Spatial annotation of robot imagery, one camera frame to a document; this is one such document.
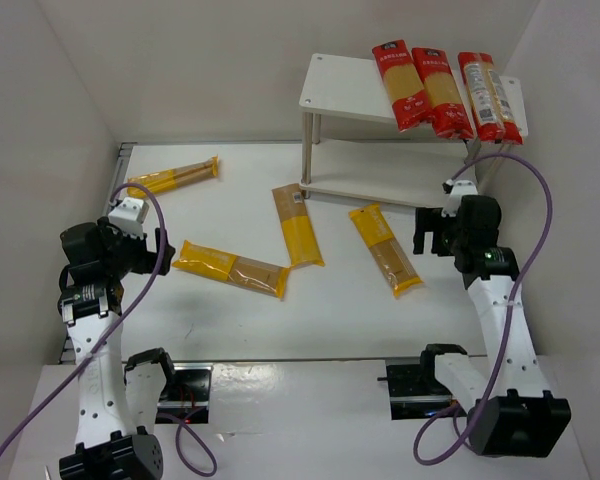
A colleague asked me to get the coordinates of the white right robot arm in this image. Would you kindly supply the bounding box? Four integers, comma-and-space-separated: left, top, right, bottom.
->
413, 193, 571, 466

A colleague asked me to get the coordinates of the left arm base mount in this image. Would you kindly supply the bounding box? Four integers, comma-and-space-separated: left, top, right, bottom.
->
157, 362, 213, 424

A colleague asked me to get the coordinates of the yellow pasta bag far left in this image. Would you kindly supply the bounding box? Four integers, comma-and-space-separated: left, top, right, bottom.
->
127, 156, 219, 195

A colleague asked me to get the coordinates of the red spaghetti bag on shelf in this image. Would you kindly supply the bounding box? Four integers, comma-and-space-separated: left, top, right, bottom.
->
412, 47, 474, 140

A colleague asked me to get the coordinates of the red spaghetti bag label up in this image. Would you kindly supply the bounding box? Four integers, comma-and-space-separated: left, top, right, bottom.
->
457, 52, 523, 145

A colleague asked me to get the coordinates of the red spaghetti bag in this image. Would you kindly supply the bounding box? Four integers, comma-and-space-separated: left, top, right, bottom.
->
412, 47, 474, 140
372, 40, 432, 131

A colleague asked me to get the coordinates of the yellow pasta bag right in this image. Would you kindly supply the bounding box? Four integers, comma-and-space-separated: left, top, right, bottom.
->
349, 204, 423, 298

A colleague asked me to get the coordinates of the white two-tier shelf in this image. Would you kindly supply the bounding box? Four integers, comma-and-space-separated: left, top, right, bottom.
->
299, 53, 516, 207

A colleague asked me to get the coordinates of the yellow pasta bag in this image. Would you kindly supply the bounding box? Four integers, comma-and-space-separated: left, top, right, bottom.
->
127, 156, 219, 195
172, 241, 290, 300
349, 204, 423, 298

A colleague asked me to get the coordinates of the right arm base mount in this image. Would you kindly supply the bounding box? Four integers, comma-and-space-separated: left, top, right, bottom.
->
377, 359, 455, 420

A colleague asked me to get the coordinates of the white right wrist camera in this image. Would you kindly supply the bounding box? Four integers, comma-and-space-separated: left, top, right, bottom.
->
441, 179, 478, 218

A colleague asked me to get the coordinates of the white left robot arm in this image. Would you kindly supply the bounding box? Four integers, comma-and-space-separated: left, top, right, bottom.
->
58, 212, 175, 479

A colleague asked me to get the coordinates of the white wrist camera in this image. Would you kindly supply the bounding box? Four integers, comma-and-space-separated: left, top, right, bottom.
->
441, 179, 478, 218
107, 197, 149, 238

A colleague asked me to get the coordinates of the yellow pasta bag lower left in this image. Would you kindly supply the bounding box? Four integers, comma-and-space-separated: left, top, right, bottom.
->
172, 241, 290, 300

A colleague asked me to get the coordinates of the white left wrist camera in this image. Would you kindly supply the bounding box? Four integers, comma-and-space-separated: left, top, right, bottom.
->
107, 197, 149, 238

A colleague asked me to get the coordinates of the yellow pasta bag barcode centre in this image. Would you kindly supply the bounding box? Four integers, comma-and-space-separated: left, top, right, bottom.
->
272, 184, 324, 268

